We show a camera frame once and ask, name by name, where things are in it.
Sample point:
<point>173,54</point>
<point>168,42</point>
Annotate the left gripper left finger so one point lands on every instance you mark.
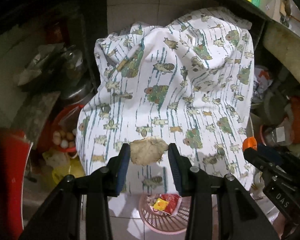
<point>118,167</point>

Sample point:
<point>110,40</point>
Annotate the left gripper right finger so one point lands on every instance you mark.
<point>180,166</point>

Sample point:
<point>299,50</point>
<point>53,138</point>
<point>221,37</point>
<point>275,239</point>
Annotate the beige paper wad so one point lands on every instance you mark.
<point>147,150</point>

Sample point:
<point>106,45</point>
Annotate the red snack wrapper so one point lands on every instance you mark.
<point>174,202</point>

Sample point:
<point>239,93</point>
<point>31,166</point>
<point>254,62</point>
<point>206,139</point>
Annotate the yellow chicken snack packet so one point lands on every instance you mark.
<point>160,204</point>

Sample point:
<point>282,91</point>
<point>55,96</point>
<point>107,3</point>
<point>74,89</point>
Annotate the orange bottle cap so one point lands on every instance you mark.
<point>249,142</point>

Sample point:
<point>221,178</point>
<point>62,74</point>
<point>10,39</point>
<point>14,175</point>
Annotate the yellow plastic bag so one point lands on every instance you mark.
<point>63,164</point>

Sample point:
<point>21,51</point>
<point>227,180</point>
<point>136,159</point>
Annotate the pink perforated plastic basket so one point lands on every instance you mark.
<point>163,223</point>

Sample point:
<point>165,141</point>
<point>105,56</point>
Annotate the red bowl of eggs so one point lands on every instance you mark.
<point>60,133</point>

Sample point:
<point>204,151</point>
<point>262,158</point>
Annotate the white animal print tablecloth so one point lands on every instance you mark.
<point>189,83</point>

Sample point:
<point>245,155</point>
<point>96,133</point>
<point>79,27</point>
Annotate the white red plastic bag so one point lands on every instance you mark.
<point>262,81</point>

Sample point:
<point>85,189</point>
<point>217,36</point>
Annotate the red plastic stool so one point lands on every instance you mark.
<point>14,153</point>

